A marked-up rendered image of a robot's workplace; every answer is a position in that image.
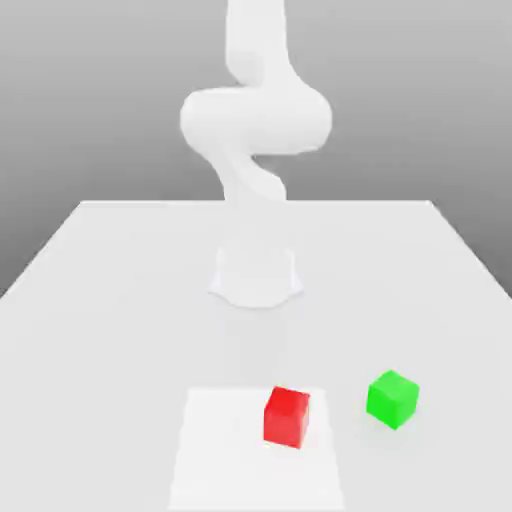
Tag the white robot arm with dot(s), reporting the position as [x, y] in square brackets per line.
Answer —
[256, 120]

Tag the small red cube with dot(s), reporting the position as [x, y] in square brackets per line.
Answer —
[286, 418]

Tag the small green cube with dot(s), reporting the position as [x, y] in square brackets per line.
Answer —
[392, 400]

